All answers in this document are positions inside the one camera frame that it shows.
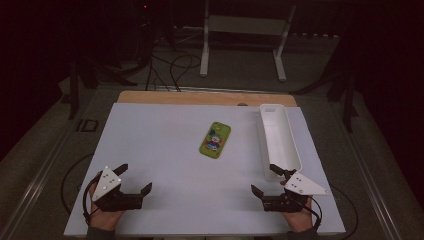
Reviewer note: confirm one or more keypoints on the white table cover sheet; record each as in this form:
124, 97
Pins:
180, 173

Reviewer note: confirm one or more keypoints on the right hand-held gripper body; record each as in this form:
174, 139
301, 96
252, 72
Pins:
283, 201

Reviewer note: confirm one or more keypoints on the white plastic bin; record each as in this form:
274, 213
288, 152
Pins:
278, 140

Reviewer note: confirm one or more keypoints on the person's right hand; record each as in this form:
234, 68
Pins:
300, 220

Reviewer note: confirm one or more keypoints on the black tripod stand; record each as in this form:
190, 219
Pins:
348, 100
74, 90

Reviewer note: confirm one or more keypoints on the dark equipment with red light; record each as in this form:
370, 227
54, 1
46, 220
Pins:
145, 13

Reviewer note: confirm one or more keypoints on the person's left hand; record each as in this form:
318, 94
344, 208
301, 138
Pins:
106, 218

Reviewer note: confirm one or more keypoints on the metal floor rail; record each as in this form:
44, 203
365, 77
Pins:
370, 173
30, 196

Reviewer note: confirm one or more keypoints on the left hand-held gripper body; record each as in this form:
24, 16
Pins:
118, 201

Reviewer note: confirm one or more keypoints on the green cartoon phone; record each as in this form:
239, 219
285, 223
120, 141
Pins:
215, 140

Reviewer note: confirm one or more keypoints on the white metal frame stand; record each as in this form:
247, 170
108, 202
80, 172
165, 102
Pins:
246, 25

